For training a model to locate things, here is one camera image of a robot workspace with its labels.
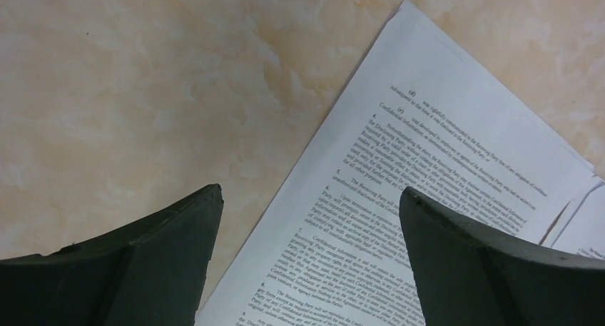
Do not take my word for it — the white printed paper sheet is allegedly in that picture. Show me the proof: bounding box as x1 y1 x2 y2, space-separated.
544 176 604 260

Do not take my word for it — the white printed paper stack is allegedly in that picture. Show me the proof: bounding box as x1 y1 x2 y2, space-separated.
195 1 598 325

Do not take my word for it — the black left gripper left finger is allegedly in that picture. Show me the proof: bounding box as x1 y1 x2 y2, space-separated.
1 184 224 325

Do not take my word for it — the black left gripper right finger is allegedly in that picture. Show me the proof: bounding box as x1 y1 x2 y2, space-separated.
400 187 604 325

